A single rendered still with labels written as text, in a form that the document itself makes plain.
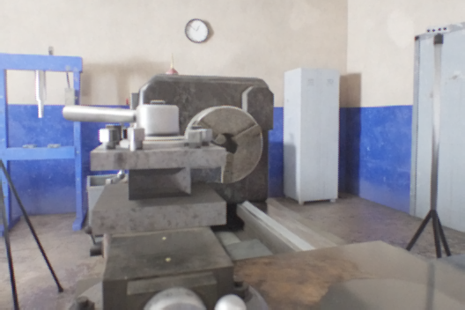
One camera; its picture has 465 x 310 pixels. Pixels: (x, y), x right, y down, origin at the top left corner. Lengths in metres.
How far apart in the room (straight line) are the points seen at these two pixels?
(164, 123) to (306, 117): 4.19
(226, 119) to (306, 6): 4.50
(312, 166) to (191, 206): 4.30
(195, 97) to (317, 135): 3.57
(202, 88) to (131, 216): 0.88
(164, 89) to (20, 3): 3.76
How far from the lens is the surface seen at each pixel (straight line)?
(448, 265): 0.85
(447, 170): 4.27
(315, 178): 4.77
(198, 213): 0.45
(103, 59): 4.60
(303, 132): 4.60
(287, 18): 5.27
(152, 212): 0.44
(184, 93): 1.25
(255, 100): 1.27
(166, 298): 0.30
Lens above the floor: 1.17
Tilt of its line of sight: 3 degrees down
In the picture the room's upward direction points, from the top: straight up
